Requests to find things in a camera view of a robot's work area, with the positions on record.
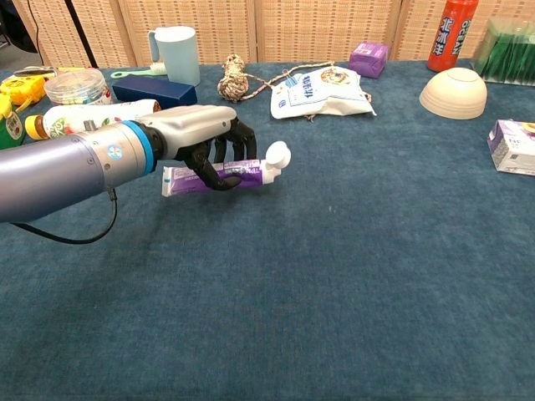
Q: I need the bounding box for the razor on yellow blister card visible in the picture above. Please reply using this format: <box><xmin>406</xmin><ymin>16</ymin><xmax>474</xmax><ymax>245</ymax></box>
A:
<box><xmin>12</xmin><ymin>65</ymin><xmax>87</xmax><ymax>80</ymax></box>

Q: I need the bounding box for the navy blue long box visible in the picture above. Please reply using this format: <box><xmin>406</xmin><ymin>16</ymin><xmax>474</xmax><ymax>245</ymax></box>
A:
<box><xmin>111</xmin><ymin>74</ymin><xmax>198</xmax><ymax>110</ymax></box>

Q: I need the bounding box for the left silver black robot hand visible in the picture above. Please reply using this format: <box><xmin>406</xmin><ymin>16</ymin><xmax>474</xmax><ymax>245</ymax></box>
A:
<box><xmin>137</xmin><ymin>104</ymin><xmax>258</xmax><ymax>192</ymax></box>

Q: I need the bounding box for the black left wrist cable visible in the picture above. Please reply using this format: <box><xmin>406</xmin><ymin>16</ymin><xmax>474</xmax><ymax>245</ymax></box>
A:
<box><xmin>10</xmin><ymin>188</ymin><xmax>119</xmax><ymax>245</ymax></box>

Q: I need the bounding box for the green jar with yellow lid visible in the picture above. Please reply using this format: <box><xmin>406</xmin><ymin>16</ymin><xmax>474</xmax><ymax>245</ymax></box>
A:
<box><xmin>0</xmin><ymin>94</ymin><xmax>27</xmax><ymax>151</ymax></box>

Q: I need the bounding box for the clear round plastic jar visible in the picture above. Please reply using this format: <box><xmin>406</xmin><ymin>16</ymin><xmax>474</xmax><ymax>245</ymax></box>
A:
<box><xmin>43</xmin><ymin>68</ymin><xmax>114</xmax><ymax>107</ymax></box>

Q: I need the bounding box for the woven bamboo folding screen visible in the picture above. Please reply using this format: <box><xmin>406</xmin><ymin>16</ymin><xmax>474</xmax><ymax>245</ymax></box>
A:
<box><xmin>12</xmin><ymin>0</ymin><xmax>535</xmax><ymax>70</ymax></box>

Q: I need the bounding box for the purple cube box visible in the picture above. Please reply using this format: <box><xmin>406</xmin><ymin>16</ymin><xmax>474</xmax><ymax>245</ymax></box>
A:
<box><xmin>348</xmin><ymin>41</ymin><xmax>390</xmax><ymax>79</ymax></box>

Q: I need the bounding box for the light blue plastic mug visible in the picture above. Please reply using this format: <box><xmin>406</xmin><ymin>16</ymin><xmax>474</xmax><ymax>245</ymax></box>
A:
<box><xmin>146</xmin><ymin>25</ymin><xmax>201</xmax><ymax>88</ymax></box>

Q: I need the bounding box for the mint green brush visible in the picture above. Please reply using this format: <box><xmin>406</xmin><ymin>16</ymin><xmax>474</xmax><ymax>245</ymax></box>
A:
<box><xmin>110</xmin><ymin>62</ymin><xmax>169</xmax><ymax>80</ymax></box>

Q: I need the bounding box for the dark wheeled equipment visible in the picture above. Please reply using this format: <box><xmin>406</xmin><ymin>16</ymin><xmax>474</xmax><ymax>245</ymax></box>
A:
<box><xmin>0</xmin><ymin>0</ymin><xmax>38</xmax><ymax>53</ymax></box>

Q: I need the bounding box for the beige braided rope bundle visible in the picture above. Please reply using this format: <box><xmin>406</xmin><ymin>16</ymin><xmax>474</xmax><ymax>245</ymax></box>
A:
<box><xmin>217</xmin><ymin>53</ymin><xmax>338</xmax><ymax>104</ymax></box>

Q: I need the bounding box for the yellow tape measure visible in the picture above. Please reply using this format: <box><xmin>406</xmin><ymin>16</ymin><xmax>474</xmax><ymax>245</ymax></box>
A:
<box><xmin>0</xmin><ymin>74</ymin><xmax>47</xmax><ymax>113</ymax></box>

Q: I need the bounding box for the blue table cloth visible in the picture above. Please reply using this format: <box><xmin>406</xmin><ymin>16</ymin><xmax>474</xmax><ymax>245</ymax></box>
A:
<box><xmin>0</xmin><ymin>61</ymin><xmax>535</xmax><ymax>401</ymax></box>

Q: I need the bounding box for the white drink bottle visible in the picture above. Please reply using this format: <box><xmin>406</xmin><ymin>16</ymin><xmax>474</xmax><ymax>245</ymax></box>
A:
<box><xmin>24</xmin><ymin>99</ymin><xmax>163</xmax><ymax>141</ymax></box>

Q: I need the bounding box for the purple white toothpaste tube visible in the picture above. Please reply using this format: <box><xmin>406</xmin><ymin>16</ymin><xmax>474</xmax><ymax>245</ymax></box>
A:
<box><xmin>161</xmin><ymin>140</ymin><xmax>293</xmax><ymax>197</ymax></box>

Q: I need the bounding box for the black tripod stand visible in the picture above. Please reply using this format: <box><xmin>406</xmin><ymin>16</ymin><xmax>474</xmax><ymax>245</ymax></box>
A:
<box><xmin>62</xmin><ymin>0</ymin><xmax>99</xmax><ymax>69</ymax></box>

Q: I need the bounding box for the purple white drink carton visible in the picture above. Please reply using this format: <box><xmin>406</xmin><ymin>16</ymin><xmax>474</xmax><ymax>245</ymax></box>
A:
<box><xmin>487</xmin><ymin>119</ymin><xmax>535</xmax><ymax>177</ymax></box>

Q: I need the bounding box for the clear box of green packets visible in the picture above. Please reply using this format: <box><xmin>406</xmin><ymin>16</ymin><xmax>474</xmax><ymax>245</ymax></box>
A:
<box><xmin>471</xmin><ymin>16</ymin><xmax>535</xmax><ymax>88</ymax></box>

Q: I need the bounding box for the orange drink can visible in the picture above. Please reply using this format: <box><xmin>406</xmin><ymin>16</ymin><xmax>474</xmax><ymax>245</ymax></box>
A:
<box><xmin>426</xmin><ymin>0</ymin><xmax>480</xmax><ymax>73</ymax></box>

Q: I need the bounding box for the beige upturned bowl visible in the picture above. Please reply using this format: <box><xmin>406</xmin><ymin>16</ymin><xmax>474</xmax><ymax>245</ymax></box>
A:
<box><xmin>418</xmin><ymin>67</ymin><xmax>488</xmax><ymax>121</ymax></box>

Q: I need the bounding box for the white printed snack bag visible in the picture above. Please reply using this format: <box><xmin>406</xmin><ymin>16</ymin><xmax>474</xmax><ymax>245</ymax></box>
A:
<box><xmin>269</xmin><ymin>69</ymin><xmax>377</xmax><ymax>121</ymax></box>

